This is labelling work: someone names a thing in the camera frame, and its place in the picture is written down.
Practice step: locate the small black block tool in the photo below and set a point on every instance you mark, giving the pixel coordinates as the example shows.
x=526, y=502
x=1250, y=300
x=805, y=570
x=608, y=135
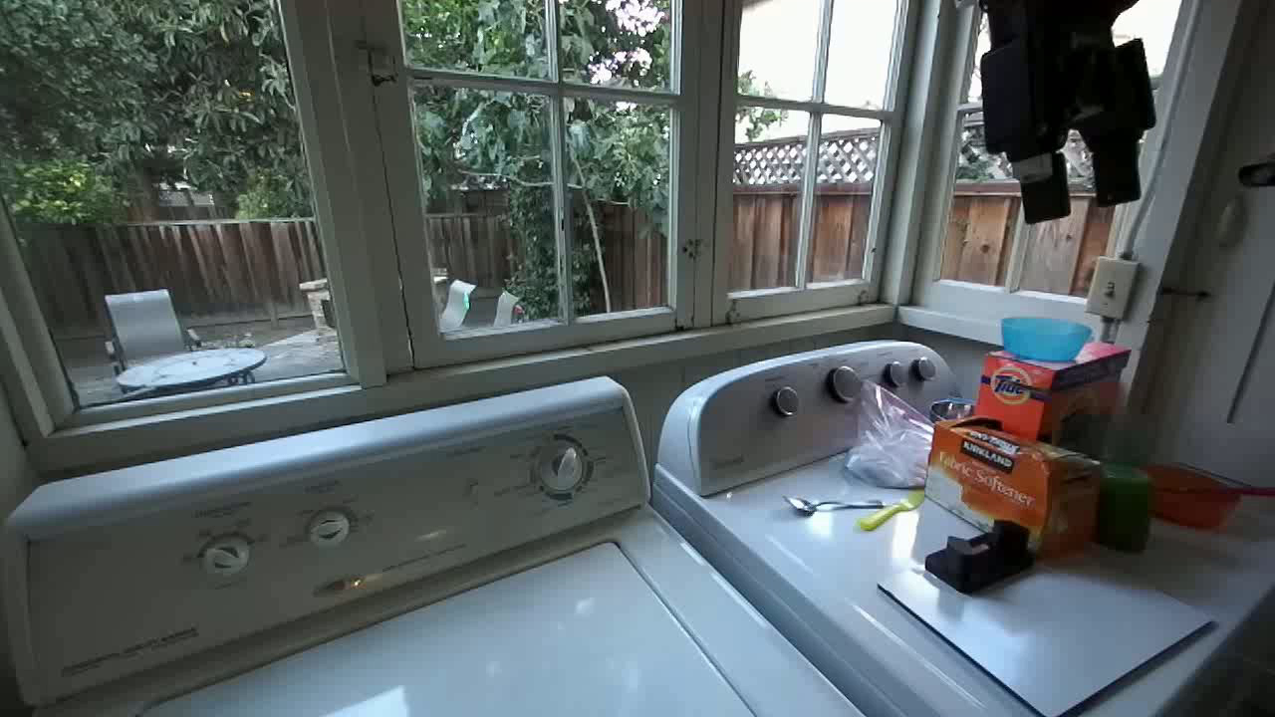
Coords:
x=979, y=558

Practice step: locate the brown wooden fence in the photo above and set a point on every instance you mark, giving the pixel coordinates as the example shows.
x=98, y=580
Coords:
x=202, y=263

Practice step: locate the green garden trees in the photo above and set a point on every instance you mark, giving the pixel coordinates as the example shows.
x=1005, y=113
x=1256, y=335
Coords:
x=132, y=93

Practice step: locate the clear plastic bag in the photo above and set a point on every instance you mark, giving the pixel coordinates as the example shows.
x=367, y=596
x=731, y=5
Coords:
x=889, y=443

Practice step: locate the orange Kirkland box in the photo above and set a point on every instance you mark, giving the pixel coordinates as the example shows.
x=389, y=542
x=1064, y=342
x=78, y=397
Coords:
x=1009, y=485

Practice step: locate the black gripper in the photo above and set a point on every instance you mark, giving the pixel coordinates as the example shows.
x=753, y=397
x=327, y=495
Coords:
x=1020, y=82

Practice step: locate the small white washer knob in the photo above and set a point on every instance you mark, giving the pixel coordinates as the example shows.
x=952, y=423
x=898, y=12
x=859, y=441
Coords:
x=223, y=556
x=327, y=527

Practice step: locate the blue plastic bowl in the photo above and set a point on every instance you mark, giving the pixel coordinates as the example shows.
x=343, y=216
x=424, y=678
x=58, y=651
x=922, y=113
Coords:
x=1045, y=341

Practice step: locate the white washing machine large dial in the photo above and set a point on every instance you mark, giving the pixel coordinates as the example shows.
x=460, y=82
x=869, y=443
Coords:
x=398, y=624

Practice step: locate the small grey washer knob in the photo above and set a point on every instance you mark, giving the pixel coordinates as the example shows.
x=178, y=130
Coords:
x=784, y=401
x=894, y=377
x=922, y=368

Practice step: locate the orange Tide detergent box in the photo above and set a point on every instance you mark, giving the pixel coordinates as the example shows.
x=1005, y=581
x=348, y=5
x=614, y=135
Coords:
x=1043, y=401

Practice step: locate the metal spoon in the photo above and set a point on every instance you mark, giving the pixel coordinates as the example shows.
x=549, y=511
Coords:
x=804, y=502

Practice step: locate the white wall switch plate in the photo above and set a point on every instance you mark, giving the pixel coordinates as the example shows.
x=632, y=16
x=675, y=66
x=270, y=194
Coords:
x=1114, y=288

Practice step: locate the large white dial knob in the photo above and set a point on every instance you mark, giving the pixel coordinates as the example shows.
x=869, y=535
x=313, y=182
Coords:
x=565, y=469

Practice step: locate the white cabinet door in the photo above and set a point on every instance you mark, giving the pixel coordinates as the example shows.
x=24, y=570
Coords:
x=1221, y=370

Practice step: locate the white garden chair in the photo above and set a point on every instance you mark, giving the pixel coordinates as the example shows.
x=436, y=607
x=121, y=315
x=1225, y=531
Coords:
x=454, y=305

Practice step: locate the white wooden window frame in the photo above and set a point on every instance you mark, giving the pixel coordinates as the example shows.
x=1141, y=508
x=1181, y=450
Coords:
x=360, y=202

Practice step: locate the round grey patio table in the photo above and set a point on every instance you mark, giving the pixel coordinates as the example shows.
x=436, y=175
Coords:
x=185, y=368

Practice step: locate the metal sink drain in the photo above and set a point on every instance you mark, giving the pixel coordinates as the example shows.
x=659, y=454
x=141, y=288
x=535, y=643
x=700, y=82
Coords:
x=841, y=384

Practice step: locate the orange plastic bowl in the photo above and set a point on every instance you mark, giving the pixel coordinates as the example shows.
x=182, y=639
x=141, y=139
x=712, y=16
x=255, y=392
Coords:
x=1187, y=495

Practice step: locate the green plastic cup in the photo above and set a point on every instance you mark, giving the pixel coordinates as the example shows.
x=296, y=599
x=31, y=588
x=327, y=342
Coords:
x=1125, y=508

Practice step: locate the grey patio chair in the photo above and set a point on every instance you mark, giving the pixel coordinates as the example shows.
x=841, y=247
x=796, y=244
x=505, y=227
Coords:
x=143, y=325

